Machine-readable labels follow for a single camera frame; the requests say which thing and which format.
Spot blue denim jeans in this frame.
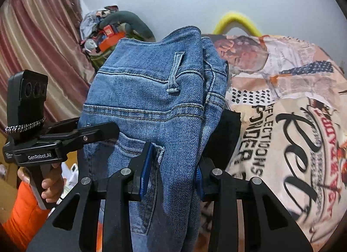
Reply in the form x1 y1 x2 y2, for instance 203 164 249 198
78 26 228 251

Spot brown cardboard box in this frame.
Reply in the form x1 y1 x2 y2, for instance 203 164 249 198
0 132 80 225

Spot person's left hand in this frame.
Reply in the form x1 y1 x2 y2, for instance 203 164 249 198
17 162 65 204

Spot yellow plush pillow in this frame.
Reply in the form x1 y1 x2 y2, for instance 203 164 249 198
213 12 263 37

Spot orange sleeve left forearm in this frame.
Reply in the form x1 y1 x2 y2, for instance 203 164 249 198
1 182 50 251

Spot striped pink curtain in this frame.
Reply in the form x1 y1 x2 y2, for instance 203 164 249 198
1 0 95 129

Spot black folded garment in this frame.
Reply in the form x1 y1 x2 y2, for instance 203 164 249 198
202 109 241 170

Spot newspaper print bed cover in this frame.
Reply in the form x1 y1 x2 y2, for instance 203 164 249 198
204 34 346 251

